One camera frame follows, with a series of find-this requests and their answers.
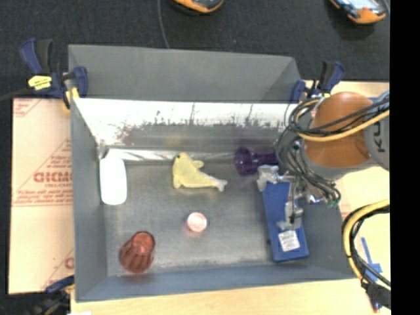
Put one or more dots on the brown cardboard board red print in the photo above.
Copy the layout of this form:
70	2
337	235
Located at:
39	241

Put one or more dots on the purple clear glass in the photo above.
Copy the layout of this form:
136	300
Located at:
246	161

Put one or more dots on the grey metal bin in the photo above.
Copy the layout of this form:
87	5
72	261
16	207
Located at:
229	248

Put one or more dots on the pink ball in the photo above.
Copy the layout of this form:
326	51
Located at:
197	222

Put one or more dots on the blue flat box white label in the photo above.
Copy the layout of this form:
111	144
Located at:
275	215

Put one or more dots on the white oblong block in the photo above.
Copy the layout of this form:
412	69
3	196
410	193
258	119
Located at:
113	182

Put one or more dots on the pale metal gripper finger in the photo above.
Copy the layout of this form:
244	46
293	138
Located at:
293	212
285	225

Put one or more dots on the red clear cup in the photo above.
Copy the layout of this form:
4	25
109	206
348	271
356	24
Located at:
136	253

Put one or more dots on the yellow toy seal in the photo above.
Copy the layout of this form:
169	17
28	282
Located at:
192	177

